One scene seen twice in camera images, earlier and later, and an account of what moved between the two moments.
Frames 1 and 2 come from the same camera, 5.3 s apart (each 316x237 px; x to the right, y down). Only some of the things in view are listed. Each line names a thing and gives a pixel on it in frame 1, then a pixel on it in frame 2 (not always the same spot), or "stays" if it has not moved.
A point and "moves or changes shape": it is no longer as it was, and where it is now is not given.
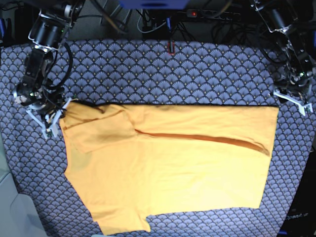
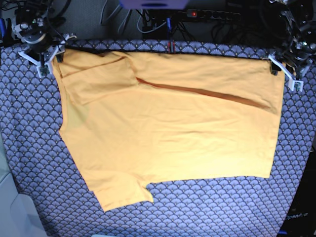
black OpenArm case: x=300 y=220 stays
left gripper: x=37 y=97 to x=35 y=34
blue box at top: x=153 y=4 stays
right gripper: x=297 y=82 to x=301 y=50
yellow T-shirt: x=132 y=161 moves or changes shape
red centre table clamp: x=171 y=48 stays
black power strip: x=212 y=14 stays
